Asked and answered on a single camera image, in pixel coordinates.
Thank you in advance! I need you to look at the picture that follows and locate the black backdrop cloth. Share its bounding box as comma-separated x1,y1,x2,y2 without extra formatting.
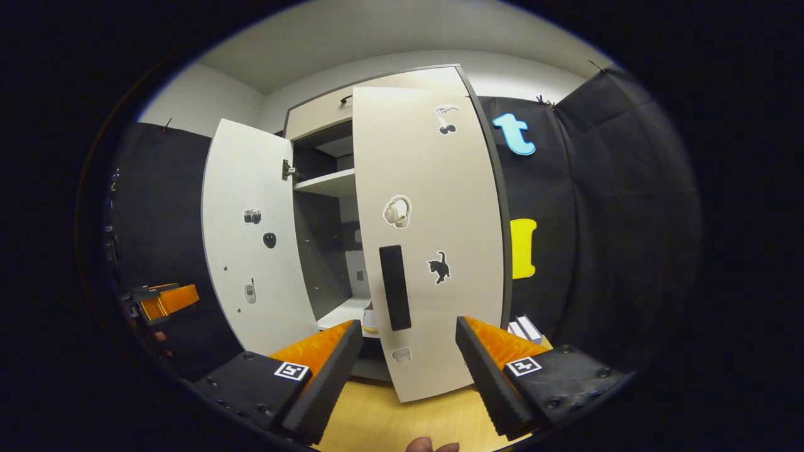
481,63,704,377
107,121,242,384

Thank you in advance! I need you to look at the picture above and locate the blue grey book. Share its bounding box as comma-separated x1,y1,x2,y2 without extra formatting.
516,315,543,345

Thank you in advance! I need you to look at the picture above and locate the white cabinet door with camera sticker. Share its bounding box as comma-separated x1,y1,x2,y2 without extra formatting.
201,118,320,357

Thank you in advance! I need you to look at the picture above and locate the white cabinet door with headphone sticker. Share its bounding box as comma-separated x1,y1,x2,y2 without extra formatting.
352,86,506,404

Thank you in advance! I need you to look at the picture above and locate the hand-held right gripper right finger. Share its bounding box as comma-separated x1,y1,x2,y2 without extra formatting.
455,315,632,440

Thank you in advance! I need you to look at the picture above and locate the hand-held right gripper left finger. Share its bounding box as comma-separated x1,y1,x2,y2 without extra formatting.
192,319,365,445

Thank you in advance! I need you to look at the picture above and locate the grey and white shoe cabinet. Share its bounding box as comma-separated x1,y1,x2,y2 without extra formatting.
283,63,513,384

